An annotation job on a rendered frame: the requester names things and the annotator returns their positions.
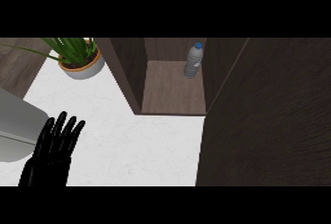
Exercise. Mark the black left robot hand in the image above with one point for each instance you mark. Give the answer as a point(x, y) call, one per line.
point(50, 157)

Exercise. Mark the dark wooden cabinet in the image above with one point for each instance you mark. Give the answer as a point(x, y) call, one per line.
point(172, 84)

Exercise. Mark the clear plastic water bottle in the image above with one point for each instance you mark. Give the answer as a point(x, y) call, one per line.
point(194, 60)

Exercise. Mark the dark wooden cabinet door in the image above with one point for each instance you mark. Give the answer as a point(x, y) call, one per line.
point(271, 116)

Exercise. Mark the green potted plant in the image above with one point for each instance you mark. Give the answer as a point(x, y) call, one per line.
point(78, 58)

